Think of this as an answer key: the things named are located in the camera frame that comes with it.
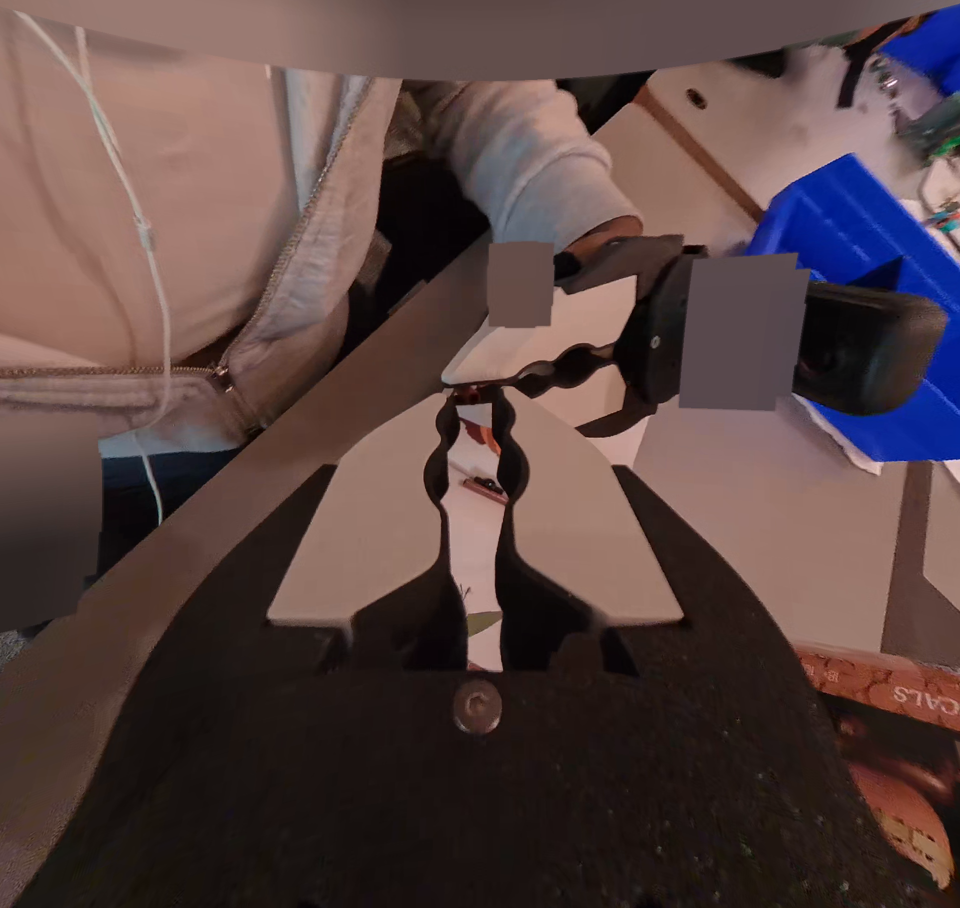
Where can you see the person's left forearm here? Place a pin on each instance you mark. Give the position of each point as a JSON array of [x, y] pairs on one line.
[[525, 166]]

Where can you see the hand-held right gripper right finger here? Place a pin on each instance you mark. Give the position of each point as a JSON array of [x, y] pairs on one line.
[[581, 541]]

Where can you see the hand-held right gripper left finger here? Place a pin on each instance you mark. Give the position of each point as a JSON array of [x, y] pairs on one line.
[[352, 541]]

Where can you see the person's left hand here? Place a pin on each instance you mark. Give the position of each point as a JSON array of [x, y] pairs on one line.
[[607, 237]]

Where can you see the printed cardboard box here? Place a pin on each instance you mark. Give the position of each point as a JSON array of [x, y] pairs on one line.
[[892, 743]]

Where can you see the person's dark trousers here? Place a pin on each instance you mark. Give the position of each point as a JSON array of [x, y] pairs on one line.
[[199, 477]]

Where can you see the grey zip hoodie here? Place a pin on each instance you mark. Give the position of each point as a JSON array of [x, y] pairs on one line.
[[187, 196]]

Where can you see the large blue plastic bin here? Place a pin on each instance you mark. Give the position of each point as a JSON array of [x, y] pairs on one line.
[[855, 226]]

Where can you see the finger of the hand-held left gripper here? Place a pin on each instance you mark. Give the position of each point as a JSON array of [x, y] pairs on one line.
[[525, 357]]

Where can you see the green brick plant model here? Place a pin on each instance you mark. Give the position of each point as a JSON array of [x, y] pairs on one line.
[[930, 128]]

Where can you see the small brown brick piece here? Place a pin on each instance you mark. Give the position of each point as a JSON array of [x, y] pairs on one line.
[[469, 397]]

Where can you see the white side table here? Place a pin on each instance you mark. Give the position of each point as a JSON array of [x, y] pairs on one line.
[[712, 151]]

